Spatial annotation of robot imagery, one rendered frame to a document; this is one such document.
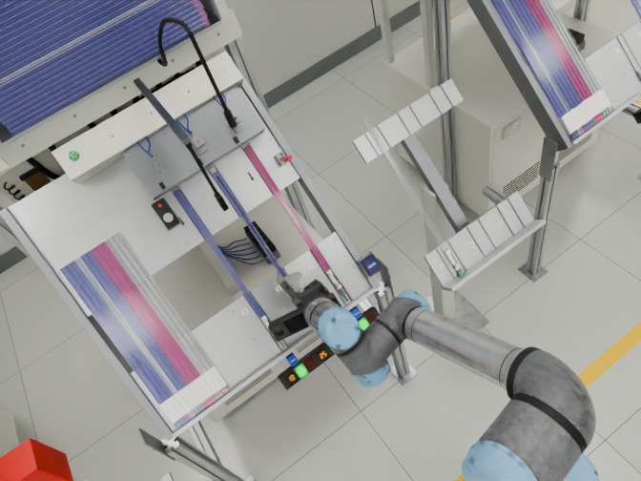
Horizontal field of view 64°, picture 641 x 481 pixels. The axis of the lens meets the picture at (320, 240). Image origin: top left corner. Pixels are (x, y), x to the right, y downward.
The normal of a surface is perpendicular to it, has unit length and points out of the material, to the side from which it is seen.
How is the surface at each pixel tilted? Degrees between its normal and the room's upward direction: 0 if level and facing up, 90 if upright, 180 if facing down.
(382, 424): 0
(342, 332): 52
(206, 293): 0
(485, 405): 0
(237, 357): 45
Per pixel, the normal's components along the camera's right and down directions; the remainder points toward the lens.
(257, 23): 0.54, 0.58
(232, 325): 0.22, 0.00
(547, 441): -0.01, -0.43
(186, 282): -0.23, -0.59
